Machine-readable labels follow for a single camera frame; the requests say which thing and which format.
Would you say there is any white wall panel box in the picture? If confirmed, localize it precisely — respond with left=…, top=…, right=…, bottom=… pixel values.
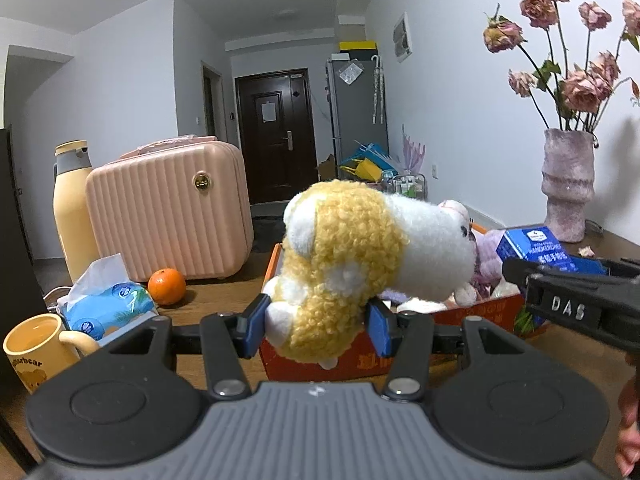
left=393, top=12, right=412, bottom=63

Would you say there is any blue handkerchief tissue pack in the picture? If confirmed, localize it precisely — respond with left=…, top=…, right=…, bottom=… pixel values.
left=496, top=226, right=608, bottom=275

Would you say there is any pink textured vase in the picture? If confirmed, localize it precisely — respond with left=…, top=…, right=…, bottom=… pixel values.
left=541, top=128, right=594, bottom=243

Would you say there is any orange fruit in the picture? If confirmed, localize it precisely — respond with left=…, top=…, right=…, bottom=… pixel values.
left=146, top=268, right=186, bottom=307

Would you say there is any person's right hand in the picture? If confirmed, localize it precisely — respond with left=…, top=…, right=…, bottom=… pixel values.
left=615, top=353, right=640, bottom=478

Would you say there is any metal utility cart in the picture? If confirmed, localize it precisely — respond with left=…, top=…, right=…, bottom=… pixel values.
left=381, top=170, right=427, bottom=202

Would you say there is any pink ribbed small suitcase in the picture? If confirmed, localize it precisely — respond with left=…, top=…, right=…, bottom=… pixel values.
left=86, top=136, right=254, bottom=282

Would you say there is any dried pink rose bouquet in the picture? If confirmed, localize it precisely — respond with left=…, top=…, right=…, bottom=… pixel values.
left=482, top=0, right=640, bottom=134

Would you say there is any orange red cardboard box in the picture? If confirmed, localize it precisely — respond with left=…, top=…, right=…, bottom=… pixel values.
left=259, top=224, right=547, bottom=382

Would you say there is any dark brown entrance door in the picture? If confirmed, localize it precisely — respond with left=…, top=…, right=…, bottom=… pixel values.
left=235, top=68, right=318, bottom=205

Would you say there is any yellow white plush toy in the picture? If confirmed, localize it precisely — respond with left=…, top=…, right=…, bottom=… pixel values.
left=262, top=180, right=476, bottom=370

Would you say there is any grey refrigerator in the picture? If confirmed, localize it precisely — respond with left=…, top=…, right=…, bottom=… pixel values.
left=326, top=58, right=388, bottom=162

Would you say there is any pink satin scrunchie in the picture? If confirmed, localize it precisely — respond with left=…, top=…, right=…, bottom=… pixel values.
left=454, top=228, right=520, bottom=308

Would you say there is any yellow bear mug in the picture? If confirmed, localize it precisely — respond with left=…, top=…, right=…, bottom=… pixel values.
left=3, top=313, right=100, bottom=393

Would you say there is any fallen pink petal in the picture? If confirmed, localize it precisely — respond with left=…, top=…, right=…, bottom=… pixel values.
left=578, top=246, right=596, bottom=258

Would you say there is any yellow black box on fridge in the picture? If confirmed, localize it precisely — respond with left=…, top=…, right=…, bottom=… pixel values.
left=338, top=40, right=378, bottom=61

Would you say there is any yellow thermos bottle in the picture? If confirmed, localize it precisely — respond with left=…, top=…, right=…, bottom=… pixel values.
left=53, top=140, right=100, bottom=283

